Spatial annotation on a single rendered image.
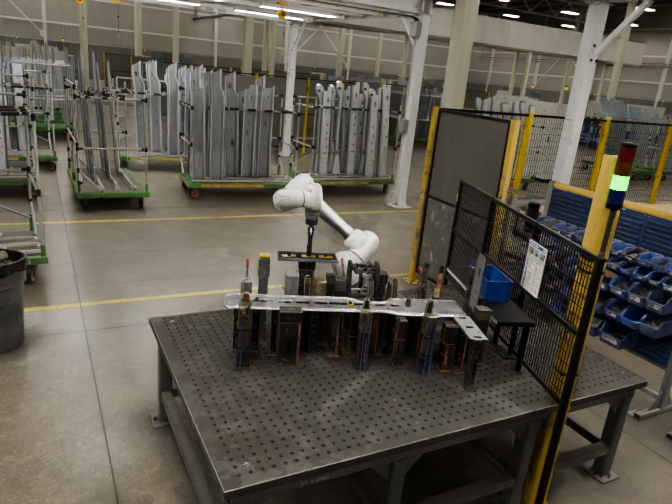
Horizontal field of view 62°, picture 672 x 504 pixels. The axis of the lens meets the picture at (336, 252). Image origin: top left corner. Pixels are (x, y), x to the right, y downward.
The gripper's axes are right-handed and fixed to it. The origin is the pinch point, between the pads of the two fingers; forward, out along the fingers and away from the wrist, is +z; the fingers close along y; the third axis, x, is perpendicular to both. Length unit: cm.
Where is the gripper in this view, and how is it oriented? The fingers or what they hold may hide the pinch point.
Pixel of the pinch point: (309, 249)
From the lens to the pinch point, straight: 343.4
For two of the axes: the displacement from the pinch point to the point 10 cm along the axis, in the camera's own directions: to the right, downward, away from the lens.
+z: -1.0, 9.5, 3.1
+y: 0.5, 3.2, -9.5
